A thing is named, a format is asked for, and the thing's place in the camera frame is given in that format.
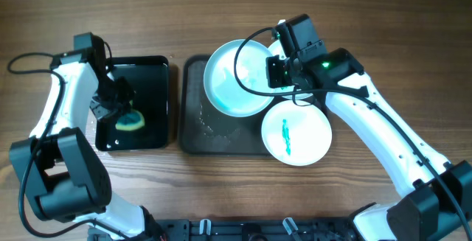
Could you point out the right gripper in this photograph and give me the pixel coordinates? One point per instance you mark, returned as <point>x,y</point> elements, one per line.
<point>276,66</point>

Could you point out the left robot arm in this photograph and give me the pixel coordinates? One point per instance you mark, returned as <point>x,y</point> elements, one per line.
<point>61,178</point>

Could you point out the green yellow sponge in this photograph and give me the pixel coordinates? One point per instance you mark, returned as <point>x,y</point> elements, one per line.
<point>131,121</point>

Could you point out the black water tray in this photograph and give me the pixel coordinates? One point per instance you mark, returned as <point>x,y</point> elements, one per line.
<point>149,78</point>

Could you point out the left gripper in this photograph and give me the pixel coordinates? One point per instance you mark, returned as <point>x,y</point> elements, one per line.
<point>126,93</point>

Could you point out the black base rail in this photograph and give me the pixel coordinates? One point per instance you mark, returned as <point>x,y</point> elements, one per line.
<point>318,229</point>

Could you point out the light blue plate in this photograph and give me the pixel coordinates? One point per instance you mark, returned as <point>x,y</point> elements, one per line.
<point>220,84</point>

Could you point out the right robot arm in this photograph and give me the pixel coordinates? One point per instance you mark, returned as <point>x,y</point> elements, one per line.
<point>435,195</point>

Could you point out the dark brown serving tray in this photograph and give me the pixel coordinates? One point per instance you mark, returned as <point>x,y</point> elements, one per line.
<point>205,131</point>

